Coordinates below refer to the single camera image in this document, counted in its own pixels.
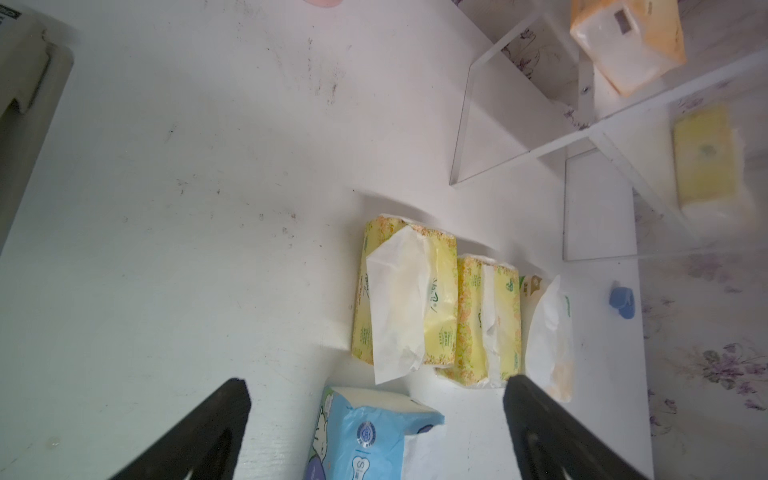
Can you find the yellow green tissue pack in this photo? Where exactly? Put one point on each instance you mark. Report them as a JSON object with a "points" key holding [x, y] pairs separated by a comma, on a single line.
{"points": [[406, 303]]}

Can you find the white tissue box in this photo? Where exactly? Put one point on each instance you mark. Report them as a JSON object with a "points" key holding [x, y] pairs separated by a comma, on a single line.
{"points": [[547, 328]]}

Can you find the white two-tier shelf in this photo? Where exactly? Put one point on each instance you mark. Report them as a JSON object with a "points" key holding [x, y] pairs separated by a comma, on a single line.
{"points": [[535, 95]]}

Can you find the orange tissue pack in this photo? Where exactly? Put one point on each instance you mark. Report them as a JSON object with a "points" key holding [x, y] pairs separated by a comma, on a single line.
{"points": [[631, 42]]}

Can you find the yellow tissue pack lower shelf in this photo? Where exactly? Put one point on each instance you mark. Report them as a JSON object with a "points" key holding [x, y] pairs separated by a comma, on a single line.
{"points": [[709, 169]]}

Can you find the blue plastic clip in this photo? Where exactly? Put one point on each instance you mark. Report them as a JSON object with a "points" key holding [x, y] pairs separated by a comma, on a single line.
{"points": [[622, 299]]}

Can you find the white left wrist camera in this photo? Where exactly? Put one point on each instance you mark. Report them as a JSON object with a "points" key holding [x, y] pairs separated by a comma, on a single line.
{"points": [[34, 72]]}

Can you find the blue tissue pack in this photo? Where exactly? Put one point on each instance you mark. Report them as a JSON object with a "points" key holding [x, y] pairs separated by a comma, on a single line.
{"points": [[366, 434]]}

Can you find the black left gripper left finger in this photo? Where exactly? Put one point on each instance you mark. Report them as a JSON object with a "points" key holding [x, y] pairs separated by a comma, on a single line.
{"points": [[205, 444]]}

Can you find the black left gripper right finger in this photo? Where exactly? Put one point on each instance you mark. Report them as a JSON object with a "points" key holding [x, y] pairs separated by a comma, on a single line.
{"points": [[549, 443]]}

